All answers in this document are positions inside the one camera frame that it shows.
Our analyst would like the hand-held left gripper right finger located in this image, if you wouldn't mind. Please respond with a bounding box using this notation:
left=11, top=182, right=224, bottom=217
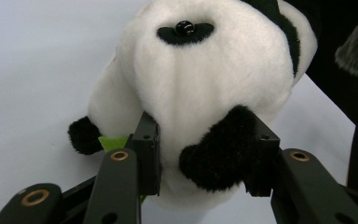
left=243, top=109, right=358, bottom=224

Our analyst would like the panda plush toy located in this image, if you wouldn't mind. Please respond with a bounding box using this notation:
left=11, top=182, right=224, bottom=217
left=67, top=0, right=319, bottom=213

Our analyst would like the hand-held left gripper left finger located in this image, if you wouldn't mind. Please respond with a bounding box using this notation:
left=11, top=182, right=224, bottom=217
left=83, top=111, right=162, bottom=224

